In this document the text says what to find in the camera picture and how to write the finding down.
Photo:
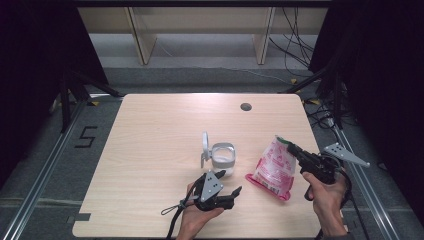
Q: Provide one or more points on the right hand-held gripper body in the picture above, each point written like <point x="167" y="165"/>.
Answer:
<point x="320" y="166"/>

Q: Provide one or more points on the person's right hand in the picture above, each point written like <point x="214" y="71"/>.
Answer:
<point x="328" y="200"/>

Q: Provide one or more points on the clear jar with white lid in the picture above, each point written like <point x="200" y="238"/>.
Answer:
<point x="223" y="156"/>

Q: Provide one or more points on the dark curtain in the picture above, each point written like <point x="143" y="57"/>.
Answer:
<point x="33" y="66"/>
<point x="383" y="83"/>

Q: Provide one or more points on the black metal stand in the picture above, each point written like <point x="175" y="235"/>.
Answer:
<point x="65" y="100"/>
<point x="337" y="100"/>

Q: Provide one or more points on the aluminium floor rail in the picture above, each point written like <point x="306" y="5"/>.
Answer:
<point x="370" y="196"/>
<point x="40" y="180"/>

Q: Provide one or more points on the person's left hand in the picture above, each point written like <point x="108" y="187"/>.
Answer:
<point x="193" y="220"/>

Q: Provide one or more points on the pink and white bag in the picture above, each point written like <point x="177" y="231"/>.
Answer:
<point x="275" y="170"/>

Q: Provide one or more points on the light wooden shelf unit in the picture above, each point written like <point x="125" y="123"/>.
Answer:
<point x="200" y="20"/>

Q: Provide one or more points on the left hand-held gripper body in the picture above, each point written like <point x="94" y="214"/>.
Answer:
<point x="211" y="186"/>

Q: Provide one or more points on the yellow floor tape piece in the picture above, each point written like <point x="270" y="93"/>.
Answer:
<point x="314" y="101"/>
<point x="294" y="81"/>
<point x="95" y="103"/>

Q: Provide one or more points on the black table edge bracket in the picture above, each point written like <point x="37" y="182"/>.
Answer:
<point x="81" y="217"/>

